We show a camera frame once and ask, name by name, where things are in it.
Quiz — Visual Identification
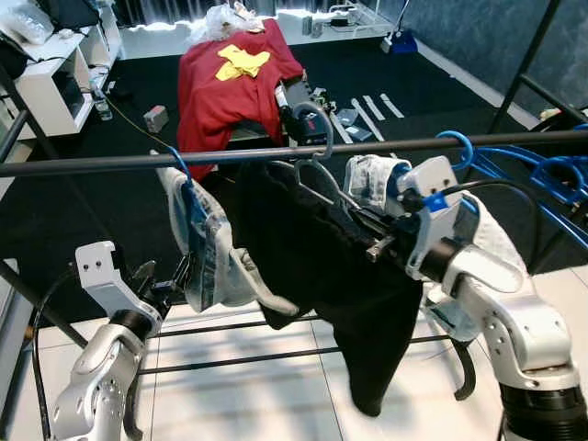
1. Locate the black electronic device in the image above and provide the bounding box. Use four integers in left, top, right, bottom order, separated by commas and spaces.
276, 81, 318, 146

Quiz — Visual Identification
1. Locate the clear plastic bag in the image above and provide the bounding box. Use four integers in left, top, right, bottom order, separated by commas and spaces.
188, 0, 269, 42

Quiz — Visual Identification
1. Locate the blue small appliance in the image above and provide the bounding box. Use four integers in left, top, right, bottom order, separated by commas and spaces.
380, 28, 419, 54

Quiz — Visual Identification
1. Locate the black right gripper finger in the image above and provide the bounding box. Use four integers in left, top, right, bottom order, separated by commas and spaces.
326, 175, 387, 227
317, 184, 373, 242

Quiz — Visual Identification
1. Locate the white tape strip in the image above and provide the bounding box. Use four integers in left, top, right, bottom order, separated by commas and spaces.
350, 97, 386, 142
362, 94, 388, 121
379, 92, 406, 119

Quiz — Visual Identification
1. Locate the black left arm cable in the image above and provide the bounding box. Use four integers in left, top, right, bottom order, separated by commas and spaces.
28, 265, 80, 441

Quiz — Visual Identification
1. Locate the grey wire clothes hanger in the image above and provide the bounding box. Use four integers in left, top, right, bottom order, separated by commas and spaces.
292, 101, 373, 242

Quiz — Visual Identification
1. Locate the yellow cloth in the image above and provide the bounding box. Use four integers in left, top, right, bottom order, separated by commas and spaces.
215, 43, 273, 82

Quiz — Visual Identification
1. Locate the black metal pole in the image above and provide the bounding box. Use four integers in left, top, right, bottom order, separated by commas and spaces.
482, 0, 563, 137

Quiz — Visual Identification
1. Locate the black clothes rack rail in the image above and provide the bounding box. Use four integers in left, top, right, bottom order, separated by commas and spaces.
0, 130, 588, 178

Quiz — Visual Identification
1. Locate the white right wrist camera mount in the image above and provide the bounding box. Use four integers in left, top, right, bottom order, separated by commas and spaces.
397, 154, 463, 281

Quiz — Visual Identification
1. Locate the black clothes rack frame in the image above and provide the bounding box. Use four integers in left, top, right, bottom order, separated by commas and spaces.
0, 257, 479, 441

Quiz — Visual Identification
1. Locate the red cloth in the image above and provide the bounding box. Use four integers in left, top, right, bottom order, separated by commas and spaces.
176, 18, 306, 180

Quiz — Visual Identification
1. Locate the small grey box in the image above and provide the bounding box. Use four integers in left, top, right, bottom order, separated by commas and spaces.
142, 104, 170, 133

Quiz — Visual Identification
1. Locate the black garment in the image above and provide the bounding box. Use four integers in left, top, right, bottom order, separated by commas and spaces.
204, 161, 425, 417

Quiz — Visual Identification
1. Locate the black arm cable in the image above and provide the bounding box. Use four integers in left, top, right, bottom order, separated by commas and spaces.
418, 179, 543, 272
28, 265, 80, 441

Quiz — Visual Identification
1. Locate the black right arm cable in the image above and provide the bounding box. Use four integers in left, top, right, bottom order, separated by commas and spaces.
418, 179, 543, 272

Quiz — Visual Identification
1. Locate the white shelf unit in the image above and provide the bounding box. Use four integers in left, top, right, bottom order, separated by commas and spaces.
0, 0, 122, 141

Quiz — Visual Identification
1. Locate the blue plastic hanger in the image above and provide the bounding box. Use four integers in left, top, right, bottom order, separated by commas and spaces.
437, 130, 588, 249
478, 142, 588, 208
164, 144, 210, 254

